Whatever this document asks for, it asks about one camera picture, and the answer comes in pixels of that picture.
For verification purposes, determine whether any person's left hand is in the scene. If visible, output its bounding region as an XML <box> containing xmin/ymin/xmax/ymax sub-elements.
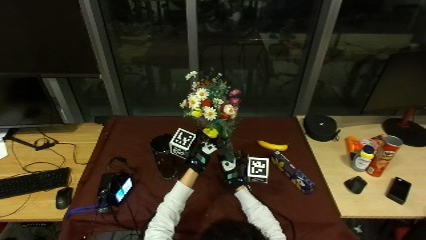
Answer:
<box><xmin>184</xmin><ymin>131</ymin><xmax>219</xmax><ymax>174</ymax></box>

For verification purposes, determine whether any person's right hand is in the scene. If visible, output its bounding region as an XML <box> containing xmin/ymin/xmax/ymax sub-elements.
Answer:
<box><xmin>216</xmin><ymin>151</ymin><xmax>250</xmax><ymax>192</ymax></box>

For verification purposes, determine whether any mixed flower bouquet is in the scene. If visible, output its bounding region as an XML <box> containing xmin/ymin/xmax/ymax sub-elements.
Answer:
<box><xmin>178</xmin><ymin>69</ymin><xmax>243</xmax><ymax>164</ymax></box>

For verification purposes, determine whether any left glove marker cube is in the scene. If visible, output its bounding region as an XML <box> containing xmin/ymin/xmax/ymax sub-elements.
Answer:
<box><xmin>167</xmin><ymin>127</ymin><xmax>198</xmax><ymax>160</ymax></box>

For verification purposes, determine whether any glove marker cube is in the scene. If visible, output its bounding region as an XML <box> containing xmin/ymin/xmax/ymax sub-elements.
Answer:
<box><xmin>167</xmin><ymin>127</ymin><xmax>198</xmax><ymax>160</ymax></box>
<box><xmin>246</xmin><ymin>155</ymin><xmax>271</xmax><ymax>184</ymax></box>

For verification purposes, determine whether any right glove marker cube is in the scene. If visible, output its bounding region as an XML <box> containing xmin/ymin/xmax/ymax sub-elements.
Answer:
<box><xmin>246</xmin><ymin>155</ymin><xmax>271</xmax><ymax>184</ymax></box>

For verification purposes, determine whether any yellow banana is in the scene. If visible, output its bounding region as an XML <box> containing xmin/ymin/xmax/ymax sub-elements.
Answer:
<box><xmin>255</xmin><ymin>139</ymin><xmax>288</xmax><ymax>152</ymax></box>

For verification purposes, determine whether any black glass vase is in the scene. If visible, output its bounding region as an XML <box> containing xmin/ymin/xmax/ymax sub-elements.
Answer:
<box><xmin>148</xmin><ymin>133</ymin><xmax>191</xmax><ymax>181</ymax></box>

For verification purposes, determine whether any dark red tablecloth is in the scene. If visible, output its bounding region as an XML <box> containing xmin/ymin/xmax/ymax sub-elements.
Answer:
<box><xmin>58</xmin><ymin>115</ymin><xmax>359</xmax><ymax>240</ymax></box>

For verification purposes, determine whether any dark blue patterned long box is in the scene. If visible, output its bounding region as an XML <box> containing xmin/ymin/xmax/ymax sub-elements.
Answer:
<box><xmin>270</xmin><ymin>150</ymin><xmax>316</xmax><ymax>195</ymax></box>

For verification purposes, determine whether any black round zip case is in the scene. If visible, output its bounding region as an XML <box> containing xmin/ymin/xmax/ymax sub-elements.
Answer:
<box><xmin>302</xmin><ymin>114</ymin><xmax>341</xmax><ymax>143</ymax></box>

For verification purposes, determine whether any black device with lit screen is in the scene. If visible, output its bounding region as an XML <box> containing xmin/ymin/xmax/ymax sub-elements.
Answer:
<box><xmin>95</xmin><ymin>170</ymin><xmax>134</xmax><ymax>214</ymax></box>

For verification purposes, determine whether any orange plastic bottle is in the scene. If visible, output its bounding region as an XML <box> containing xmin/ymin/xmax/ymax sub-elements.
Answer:
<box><xmin>343</xmin><ymin>135</ymin><xmax>364</xmax><ymax>157</ymax></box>

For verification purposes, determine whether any black computer mouse wedge shaped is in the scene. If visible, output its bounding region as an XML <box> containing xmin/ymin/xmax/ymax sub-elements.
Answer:
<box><xmin>343</xmin><ymin>175</ymin><xmax>368</xmax><ymax>195</ymax></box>

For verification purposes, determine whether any red chip can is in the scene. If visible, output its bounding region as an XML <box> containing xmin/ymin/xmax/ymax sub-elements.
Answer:
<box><xmin>364</xmin><ymin>135</ymin><xmax>404</xmax><ymax>178</ymax></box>

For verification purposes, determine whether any black oval computer mouse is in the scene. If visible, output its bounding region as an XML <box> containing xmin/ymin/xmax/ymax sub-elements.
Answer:
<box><xmin>54</xmin><ymin>186</ymin><xmax>74</xmax><ymax>211</ymax></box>

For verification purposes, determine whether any black smartphone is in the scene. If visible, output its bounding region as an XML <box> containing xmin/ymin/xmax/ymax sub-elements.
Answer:
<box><xmin>384</xmin><ymin>176</ymin><xmax>412</xmax><ymax>206</ymax></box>

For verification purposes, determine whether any black keyboard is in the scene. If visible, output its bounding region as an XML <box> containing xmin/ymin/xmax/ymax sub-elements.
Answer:
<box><xmin>0</xmin><ymin>166</ymin><xmax>73</xmax><ymax>201</ymax></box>

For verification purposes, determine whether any black computer monitor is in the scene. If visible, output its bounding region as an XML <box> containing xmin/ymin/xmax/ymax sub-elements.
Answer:
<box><xmin>0</xmin><ymin>73</ymin><xmax>79</xmax><ymax>130</ymax></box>

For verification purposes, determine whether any dark upright panel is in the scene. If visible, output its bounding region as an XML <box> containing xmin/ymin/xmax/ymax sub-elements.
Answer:
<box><xmin>360</xmin><ymin>49</ymin><xmax>426</xmax><ymax>116</ymax></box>

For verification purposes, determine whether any grey window frame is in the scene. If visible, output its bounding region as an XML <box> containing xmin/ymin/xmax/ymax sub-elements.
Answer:
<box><xmin>78</xmin><ymin>0</ymin><xmax>343</xmax><ymax>117</ymax></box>

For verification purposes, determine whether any purple strap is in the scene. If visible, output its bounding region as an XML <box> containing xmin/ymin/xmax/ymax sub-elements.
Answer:
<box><xmin>63</xmin><ymin>204</ymin><xmax>110</xmax><ymax>218</ymax></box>

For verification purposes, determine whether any black cable with adapter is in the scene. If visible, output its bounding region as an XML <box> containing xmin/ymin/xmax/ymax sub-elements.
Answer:
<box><xmin>7</xmin><ymin>127</ymin><xmax>91</xmax><ymax>174</ymax></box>

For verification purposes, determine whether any black round base red post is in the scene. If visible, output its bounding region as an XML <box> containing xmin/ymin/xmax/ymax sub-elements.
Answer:
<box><xmin>380</xmin><ymin>107</ymin><xmax>426</xmax><ymax>148</ymax></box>

